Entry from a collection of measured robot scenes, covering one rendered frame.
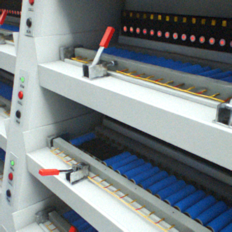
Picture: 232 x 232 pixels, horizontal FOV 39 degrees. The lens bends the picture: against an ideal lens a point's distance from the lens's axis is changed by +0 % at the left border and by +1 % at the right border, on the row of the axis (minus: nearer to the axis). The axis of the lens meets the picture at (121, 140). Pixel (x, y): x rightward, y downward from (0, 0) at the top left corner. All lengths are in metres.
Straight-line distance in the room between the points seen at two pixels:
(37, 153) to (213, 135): 0.44
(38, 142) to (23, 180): 0.09
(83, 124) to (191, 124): 0.43
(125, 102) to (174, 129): 0.10
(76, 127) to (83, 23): 0.24
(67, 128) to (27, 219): 0.24
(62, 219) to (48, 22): 0.43
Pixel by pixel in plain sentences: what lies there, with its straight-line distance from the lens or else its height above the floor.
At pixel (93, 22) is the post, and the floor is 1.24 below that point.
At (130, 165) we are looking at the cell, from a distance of 0.62.
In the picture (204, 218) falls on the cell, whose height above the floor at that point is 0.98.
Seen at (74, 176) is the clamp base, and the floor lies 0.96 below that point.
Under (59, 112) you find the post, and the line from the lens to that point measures 0.74.
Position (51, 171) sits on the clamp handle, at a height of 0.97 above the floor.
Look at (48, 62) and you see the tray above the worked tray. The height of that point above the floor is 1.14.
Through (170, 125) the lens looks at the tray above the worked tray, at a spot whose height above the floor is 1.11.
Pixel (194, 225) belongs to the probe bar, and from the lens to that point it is 0.49.
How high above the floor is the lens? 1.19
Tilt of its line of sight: 15 degrees down
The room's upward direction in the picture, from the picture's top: 12 degrees clockwise
